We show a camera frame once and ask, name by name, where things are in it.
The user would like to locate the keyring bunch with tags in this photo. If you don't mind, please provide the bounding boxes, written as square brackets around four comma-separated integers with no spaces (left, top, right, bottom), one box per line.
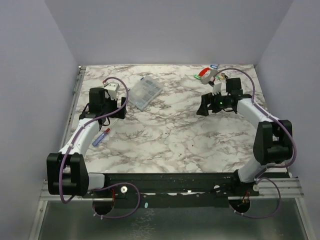
[193,64,227,85]

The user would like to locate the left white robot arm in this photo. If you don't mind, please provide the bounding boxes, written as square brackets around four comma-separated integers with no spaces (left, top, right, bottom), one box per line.
[46,82,127,198]

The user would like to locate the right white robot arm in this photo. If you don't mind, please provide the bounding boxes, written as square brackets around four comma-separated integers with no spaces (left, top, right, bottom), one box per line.
[196,78,294,196]

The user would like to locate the clear plastic organizer box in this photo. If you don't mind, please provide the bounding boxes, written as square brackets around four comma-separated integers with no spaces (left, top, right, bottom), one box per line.
[128,76,164,111]

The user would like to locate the blue red screwdriver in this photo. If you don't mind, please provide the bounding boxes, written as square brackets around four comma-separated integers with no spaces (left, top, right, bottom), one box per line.
[92,118,118,147]

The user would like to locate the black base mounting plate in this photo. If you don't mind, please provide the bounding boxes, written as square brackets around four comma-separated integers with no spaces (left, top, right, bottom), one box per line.
[85,173,259,209]

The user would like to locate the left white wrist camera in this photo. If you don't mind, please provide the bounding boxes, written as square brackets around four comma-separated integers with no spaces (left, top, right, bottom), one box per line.
[104,82,120,101]

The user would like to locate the aluminium rail frame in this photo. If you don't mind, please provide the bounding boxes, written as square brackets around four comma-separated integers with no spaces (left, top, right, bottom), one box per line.
[37,65,308,240]

